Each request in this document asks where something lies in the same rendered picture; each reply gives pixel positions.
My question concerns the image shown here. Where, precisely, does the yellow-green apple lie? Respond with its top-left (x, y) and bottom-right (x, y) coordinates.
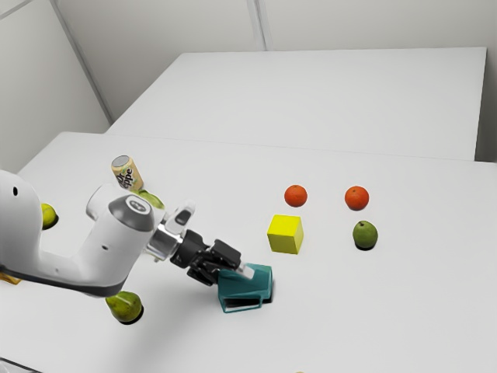
top-left (40, 202), bottom-right (60, 231)

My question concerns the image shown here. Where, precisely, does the beige soda can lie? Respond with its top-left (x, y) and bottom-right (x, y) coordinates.
top-left (110, 155), bottom-right (145, 192)

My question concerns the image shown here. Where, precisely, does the green pear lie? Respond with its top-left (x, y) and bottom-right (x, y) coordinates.
top-left (136, 189), bottom-right (166, 211)
top-left (105, 291), bottom-right (144, 324)

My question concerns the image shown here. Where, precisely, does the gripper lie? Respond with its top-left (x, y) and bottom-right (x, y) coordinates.
top-left (170, 228), bottom-right (256, 288)

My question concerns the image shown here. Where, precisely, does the orange fruit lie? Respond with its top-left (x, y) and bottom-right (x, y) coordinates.
top-left (283, 184), bottom-right (309, 208)
top-left (344, 185), bottom-right (370, 211)

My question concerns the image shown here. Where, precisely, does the teal faceted mug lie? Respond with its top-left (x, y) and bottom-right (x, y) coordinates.
top-left (217, 263), bottom-right (275, 314)

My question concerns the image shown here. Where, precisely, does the yellow cube block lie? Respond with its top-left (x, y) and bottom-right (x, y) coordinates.
top-left (266, 214), bottom-right (304, 256)

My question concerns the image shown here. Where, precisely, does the green apple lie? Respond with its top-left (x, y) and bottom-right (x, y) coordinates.
top-left (352, 220), bottom-right (379, 251)

